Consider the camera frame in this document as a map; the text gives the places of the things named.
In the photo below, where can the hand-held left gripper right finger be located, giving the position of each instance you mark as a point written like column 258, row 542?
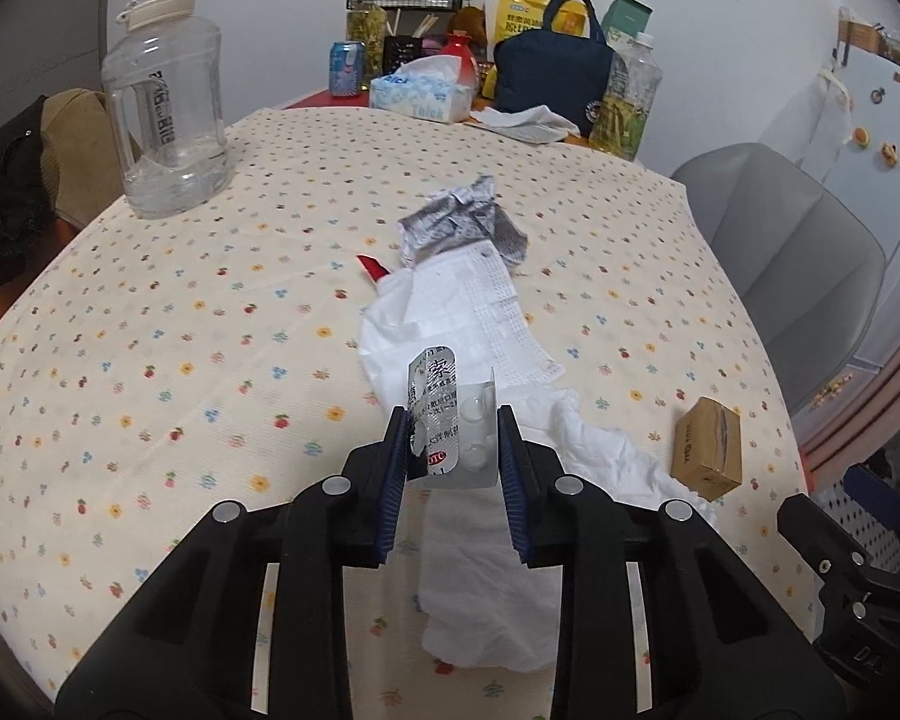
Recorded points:
column 511, row 480

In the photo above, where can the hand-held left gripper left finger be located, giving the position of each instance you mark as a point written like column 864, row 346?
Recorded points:
column 390, row 480

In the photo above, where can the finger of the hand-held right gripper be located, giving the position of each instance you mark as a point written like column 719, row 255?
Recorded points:
column 877, row 499
column 817, row 532

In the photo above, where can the silver pill blister pack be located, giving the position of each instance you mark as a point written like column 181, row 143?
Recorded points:
column 442, row 405

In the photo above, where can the pink curtain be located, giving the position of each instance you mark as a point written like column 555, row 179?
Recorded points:
column 870, row 420

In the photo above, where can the yellow figure fridge magnet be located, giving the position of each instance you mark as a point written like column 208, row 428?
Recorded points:
column 834, row 388

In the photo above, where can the small cardboard box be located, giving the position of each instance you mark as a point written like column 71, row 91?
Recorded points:
column 709, row 450

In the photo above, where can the white crumpled paper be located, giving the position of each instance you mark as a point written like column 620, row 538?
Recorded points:
column 480, row 315

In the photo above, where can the red paper scrap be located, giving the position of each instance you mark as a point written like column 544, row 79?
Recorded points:
column 373, row 268

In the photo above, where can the floral tablecloth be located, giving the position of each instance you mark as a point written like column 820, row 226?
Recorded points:
column 195, row 352

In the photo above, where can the grey upholstered chair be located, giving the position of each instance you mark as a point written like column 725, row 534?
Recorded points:
column 795, row 255

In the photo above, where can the white fridge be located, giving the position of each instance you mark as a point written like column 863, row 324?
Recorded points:
column 885, row 240

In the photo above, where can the grey crumpled paper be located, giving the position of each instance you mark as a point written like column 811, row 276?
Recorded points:
column 450, row 221

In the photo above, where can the group of fridge magnets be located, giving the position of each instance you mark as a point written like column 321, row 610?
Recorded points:
column 889, row 154

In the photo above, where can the white cloth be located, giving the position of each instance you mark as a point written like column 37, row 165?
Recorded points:
column 540, row 120

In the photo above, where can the white tote bag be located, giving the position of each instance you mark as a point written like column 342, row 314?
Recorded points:
column 825, row 127

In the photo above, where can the blue tissue box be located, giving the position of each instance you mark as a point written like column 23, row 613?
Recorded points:
column 420, row 97

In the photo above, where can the plastic bottle with green leaves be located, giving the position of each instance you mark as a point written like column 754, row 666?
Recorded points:
column 626, row 112

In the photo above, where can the navy lunch bag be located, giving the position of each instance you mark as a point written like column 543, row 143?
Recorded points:
column 547, row 75

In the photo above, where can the blue drink can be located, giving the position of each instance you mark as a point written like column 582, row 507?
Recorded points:
column 347, row 71

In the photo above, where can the clear plastic water jug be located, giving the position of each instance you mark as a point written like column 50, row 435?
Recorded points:
column 172, row 112

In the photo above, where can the black plastic crate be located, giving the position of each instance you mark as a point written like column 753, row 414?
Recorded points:
column 405, row 52

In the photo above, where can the red and white vase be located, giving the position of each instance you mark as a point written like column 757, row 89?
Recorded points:
column 465, row 52

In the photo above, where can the glass jar of pickles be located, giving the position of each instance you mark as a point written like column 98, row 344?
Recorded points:
column 365, row 30

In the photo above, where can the brown plush toy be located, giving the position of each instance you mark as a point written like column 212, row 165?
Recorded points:
column 469, row 22

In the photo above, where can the brown woven basket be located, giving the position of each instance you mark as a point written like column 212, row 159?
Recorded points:
column 862, row 34

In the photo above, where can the yellow snack packet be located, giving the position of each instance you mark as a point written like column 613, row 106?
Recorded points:
column 517, row 11

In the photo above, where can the tall green box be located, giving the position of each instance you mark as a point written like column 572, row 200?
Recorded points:
column 626, row 15

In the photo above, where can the grey door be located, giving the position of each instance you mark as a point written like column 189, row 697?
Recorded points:
column 37, row 30

